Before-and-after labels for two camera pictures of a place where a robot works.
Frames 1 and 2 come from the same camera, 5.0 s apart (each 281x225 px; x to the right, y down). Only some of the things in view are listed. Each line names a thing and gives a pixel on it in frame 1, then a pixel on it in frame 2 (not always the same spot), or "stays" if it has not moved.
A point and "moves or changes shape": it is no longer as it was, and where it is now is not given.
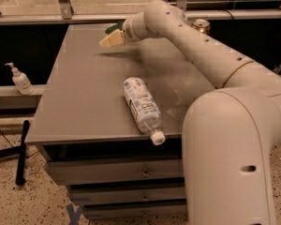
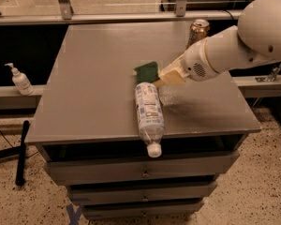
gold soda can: [201, 24] stays
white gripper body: [128, 32] -> [195, 61]
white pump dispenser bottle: [21, 80] stays
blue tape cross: [74, 215] stays
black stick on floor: [20, 178] stays
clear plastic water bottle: [144, 108] moves or changes shape
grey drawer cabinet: [91, 148] stays
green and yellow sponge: [115, 31] -> [147, 72]
